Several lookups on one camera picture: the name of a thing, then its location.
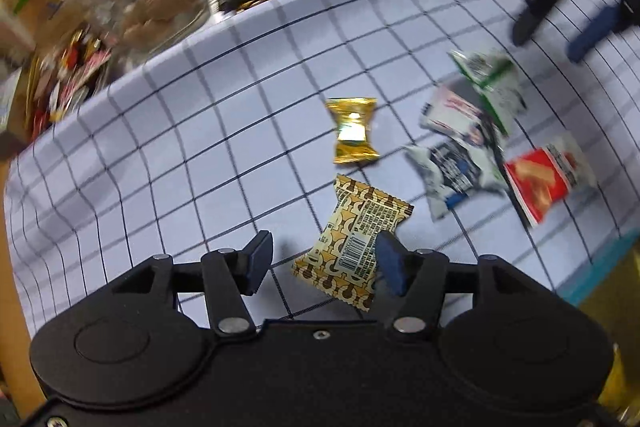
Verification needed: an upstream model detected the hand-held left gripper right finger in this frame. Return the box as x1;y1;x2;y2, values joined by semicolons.
375;232;533;343

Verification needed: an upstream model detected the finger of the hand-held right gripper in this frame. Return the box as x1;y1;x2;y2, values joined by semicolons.
512;0;568;46
568;2;640;62

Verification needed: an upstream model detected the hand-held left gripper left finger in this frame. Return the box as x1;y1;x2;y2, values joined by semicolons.
111;231;275;341

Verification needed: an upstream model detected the beige patterned snack packet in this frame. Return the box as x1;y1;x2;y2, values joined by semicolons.
292;174;415;309

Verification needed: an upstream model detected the green white snack packet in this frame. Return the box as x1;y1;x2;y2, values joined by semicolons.
450;49;527;136

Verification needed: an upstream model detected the gold foil candy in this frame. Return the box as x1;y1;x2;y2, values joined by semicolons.
325;97;380;166

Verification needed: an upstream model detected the red white snack packet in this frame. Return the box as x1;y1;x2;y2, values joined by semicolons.
502;132;599;228

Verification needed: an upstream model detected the rectangular metal tray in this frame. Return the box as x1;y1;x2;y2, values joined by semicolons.
559;227;640;413

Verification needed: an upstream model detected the white blue snack packet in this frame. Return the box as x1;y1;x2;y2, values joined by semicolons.
404;141;509;221

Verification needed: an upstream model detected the blue checked tablecloth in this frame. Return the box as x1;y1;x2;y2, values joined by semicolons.
2;0;640;339

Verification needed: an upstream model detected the grey white snack packet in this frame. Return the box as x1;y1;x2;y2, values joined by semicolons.
419;84;485;140

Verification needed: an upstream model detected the pile of red wrappers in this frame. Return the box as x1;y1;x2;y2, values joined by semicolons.
27;24;113;135

